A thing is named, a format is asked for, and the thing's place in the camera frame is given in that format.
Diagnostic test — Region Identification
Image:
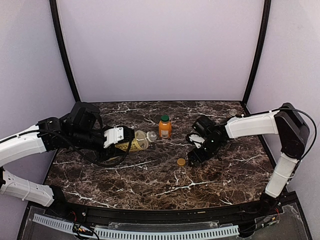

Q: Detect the gold bottle cap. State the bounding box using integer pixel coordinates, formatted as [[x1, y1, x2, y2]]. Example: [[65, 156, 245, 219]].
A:
[[176, 158, 187, 167]]

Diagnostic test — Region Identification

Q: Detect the yellow tea bottle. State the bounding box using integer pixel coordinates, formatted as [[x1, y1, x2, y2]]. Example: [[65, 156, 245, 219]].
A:
[[115, 129, 157, 153]]

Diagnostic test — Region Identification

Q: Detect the orange juice bottle green cap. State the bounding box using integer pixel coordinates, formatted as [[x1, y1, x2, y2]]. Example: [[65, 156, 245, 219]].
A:
[[158, 115, 172, 139]]

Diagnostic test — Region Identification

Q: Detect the clear coffee bottle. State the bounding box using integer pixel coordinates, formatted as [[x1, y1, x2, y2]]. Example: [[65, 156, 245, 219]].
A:
[[228, 109, 237, 117]]

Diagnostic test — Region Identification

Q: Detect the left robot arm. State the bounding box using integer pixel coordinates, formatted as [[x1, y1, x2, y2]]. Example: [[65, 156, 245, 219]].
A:
[[0, 101, 125, 207]]

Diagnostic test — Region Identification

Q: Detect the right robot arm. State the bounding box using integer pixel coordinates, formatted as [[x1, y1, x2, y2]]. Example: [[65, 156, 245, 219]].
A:
[[186, 102, 310, 216]]

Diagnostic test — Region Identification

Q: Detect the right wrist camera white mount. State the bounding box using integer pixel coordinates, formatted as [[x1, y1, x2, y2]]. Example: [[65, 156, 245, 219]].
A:
[[185, 133, 205, 149]]

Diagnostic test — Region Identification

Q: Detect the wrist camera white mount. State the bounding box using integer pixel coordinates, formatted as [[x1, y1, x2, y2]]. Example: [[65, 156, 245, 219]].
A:
[[185, 133, 205, 149], [103, 126, 135, 149]]

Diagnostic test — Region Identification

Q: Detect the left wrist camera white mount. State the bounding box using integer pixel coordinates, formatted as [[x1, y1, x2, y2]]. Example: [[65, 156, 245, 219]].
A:
[[103, 126, 135, 149]]

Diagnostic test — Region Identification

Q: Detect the white slotted cable duct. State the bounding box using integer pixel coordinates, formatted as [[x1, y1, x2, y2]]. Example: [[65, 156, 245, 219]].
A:
[[32, 213, 240, 240]]

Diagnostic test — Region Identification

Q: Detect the black front rail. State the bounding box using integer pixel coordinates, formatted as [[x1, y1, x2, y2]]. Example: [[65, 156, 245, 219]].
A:
[[45, 200, 277, 225]]

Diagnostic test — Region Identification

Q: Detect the black left frame post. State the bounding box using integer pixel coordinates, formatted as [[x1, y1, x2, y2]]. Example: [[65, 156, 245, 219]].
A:
[[49, 0, 81, 102]]

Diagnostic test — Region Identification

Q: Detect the black frame post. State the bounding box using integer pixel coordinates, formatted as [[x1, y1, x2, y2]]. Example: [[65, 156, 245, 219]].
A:
[[241, 0, 272, 108], [49, 0, 81, 102]]

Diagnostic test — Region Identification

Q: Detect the black right frame post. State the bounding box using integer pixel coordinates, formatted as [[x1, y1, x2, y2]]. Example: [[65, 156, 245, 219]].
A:
[[241, 0, 272, 108]]

